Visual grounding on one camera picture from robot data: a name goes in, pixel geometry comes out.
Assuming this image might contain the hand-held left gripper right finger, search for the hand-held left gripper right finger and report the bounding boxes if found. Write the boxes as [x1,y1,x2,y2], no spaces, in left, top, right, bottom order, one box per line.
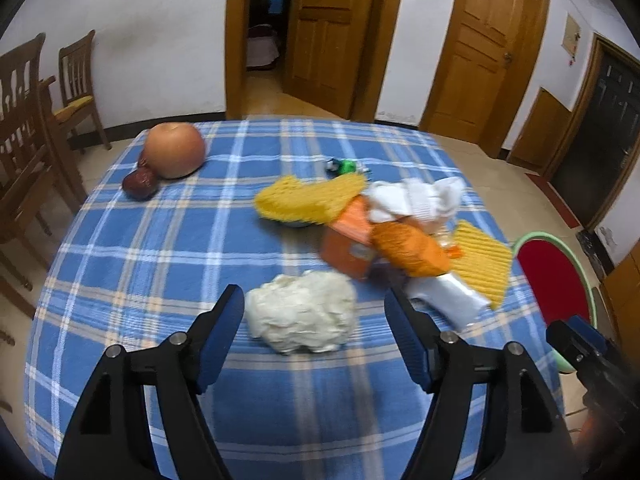
[384,285,583,480]

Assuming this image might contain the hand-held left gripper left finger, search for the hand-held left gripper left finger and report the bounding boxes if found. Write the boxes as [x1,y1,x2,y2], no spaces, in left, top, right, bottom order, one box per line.
[54,284,246,480]

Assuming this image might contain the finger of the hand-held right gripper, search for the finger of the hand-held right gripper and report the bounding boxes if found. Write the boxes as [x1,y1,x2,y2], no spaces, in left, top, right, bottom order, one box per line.
[546,321,608,376]
[572,316,618,361]

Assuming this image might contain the red basin with green rim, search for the red basin with green rim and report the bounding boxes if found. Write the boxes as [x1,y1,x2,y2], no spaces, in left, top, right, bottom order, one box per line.
[515,231,608,376]

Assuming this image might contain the white tissue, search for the white tissue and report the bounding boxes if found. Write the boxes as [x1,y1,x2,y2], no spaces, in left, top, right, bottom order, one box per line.
[244,269,358,356]

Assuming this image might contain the orange cardboard box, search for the orange cardboard box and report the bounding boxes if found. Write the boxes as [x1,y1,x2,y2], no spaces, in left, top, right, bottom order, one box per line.
[320,195,388,281]

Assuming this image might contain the wooden sideboard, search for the wooden sideboard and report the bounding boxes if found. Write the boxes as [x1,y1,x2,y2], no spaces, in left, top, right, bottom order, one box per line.
[599,252,640,356]

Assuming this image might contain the white plastic packet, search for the white plastic packet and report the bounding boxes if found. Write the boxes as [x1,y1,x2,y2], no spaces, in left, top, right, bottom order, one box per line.
[405,270,492,331]

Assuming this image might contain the orange snack bag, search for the orange snack bag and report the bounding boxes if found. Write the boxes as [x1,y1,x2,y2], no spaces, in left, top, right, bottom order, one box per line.
[372,221,451,278]

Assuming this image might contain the blue plaid tablecloth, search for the blue plaid tablecloth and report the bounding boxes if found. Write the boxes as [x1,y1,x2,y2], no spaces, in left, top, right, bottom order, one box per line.
[24,117,566,480]

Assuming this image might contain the small clear wrapper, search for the small clear wrapper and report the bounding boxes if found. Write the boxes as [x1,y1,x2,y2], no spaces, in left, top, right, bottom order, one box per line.
[434,227,462,259]

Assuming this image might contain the yellow ribbed sheet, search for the yellow ribbed sheet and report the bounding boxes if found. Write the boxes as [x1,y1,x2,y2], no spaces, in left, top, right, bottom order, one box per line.
[452,220,515,311]

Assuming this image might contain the red doormat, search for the red doormat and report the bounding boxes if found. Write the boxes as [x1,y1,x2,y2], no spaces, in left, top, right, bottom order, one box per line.
[525,172,583,228]

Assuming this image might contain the white crumpled cloth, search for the white crumpled cloth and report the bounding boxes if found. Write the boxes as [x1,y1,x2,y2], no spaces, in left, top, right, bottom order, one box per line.
[367,176,466,233]

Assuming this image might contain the yellow textured cloth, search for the yellow textured cloth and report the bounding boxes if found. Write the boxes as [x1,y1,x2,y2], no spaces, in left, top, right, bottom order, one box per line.
[254,174,368,228]

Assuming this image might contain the green and white small toy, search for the green and white small toy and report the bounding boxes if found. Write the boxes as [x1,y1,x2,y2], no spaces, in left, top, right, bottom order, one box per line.
[325,157,371,177]

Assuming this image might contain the black entrance door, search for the black entrance door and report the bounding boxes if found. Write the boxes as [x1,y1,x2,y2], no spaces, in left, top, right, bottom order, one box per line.
[542,34,640,231]

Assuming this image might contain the large apple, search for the large apple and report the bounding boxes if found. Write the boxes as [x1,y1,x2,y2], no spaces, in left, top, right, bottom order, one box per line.
[144,122,207,179]

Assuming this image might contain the wooden chair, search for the wooden chair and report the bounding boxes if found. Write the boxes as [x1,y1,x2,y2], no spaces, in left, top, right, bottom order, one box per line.
[52,30,113,153]
[0,34,88,321]

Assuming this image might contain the bed with pink cover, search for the bed with pink cover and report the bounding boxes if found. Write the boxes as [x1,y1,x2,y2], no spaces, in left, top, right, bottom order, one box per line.
[246,27,280,71]

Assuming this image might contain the closed wooden door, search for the closed wooden door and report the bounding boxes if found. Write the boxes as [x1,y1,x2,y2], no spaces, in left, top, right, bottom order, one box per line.
[435,0,531,143]

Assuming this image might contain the open wooden door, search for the open wooden door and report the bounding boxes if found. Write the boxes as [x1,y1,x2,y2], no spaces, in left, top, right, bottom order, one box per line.
[282,0,388,118]

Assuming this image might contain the low wooden wall cabinet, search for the low wooden wall cabinet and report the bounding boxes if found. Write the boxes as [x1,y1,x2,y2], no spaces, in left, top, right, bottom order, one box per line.
[512,87,573,171]

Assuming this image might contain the beige wall panel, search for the beige wall panel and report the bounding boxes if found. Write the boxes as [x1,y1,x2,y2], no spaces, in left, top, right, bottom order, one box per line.
[562,14,583,56]

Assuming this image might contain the wooden door frame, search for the wooden door frame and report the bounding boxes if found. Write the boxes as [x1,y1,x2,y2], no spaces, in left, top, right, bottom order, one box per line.
[419,0,553,158]
[225,0,408,123]

